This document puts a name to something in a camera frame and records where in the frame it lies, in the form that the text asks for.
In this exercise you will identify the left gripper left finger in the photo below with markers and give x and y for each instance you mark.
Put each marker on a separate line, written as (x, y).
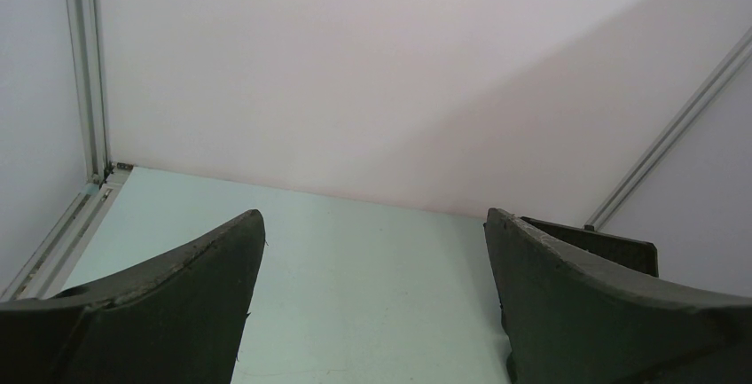
(178, 317)

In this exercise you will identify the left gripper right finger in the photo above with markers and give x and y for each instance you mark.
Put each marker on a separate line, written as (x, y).
(574, 317)

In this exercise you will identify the right aluminium frame post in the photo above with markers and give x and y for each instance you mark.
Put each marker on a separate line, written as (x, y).
(732, 63)

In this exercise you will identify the left aluminium frame post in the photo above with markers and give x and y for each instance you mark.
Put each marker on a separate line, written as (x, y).
(57, 175)

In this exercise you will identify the black poker set case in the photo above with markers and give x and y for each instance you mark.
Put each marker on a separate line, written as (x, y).
(634, 254)

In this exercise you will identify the aluminium frame post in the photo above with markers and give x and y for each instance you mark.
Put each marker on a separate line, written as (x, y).
(732, 63)
(57, 175)

